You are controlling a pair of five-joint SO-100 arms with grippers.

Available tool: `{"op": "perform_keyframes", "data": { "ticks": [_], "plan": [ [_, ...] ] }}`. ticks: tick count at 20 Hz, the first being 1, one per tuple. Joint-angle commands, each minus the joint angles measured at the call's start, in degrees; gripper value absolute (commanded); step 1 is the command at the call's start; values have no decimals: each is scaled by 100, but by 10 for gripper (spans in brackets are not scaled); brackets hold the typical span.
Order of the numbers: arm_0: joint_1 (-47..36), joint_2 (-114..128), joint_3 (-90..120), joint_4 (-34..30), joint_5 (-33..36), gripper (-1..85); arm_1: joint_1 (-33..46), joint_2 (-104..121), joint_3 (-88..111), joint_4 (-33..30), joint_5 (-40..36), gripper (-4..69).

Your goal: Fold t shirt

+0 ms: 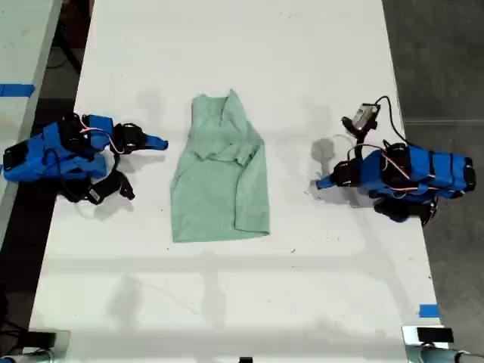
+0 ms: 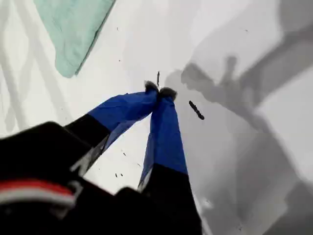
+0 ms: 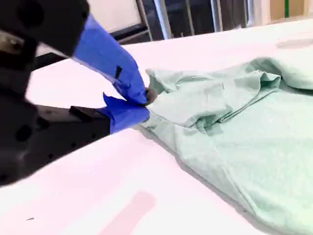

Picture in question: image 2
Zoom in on pale green T-shirt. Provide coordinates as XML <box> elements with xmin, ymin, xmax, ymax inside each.
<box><xmin>33</xmin><ymin>0</ymin><xmax>116</xmax><ymax>79</ymax></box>

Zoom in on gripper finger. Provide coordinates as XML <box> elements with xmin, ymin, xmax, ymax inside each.
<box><xmin>64</xmin><ymin>80</ymin><xmax>160</xmax><ymax>177</ymax></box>
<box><xmin>137</xmin><ymin>87</ymin><xmax>203</xmax><ymax>235</ymax></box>

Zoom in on red white arm wire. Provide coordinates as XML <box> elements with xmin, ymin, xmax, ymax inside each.
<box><xmin>0</xmin><ymin>180</ymin><xmax>77</xmax><ymax>209</ymax></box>

